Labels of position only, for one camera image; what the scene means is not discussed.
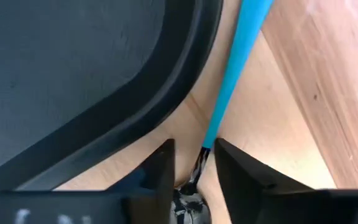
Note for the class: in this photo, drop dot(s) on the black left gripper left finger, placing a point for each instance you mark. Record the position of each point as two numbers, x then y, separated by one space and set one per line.
154 186

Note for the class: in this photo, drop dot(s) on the black serving tray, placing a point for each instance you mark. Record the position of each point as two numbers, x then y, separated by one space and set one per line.
57 77

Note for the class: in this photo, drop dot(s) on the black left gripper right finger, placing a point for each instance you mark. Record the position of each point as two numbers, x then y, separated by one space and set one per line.
259 193

